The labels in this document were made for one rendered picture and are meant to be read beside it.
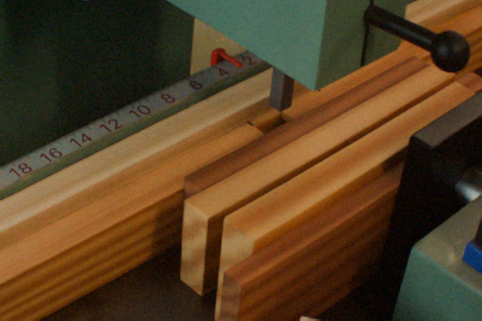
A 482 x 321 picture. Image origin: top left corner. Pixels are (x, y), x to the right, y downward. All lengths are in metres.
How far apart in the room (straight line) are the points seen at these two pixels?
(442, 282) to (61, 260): 0.18
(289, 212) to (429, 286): 0.08
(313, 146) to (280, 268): 0.10
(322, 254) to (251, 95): 0.13
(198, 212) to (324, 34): 0.10
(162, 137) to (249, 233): 0.10
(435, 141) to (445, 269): 0.06
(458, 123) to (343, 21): 0.08
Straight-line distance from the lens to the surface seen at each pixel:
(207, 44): 0.92
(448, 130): 0.52
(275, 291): 0.50
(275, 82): 0.58
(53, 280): 0.52
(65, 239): 0.52
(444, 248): 0.51
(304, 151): 0.56
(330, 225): 0.50
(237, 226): 0.48
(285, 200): 0.50
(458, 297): 0.50
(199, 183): 0.54
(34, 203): 0.52
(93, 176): 0.54
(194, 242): 0.53
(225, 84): 0.60
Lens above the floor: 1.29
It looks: 37 degrees down
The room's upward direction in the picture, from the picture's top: 6 degrees clockwise
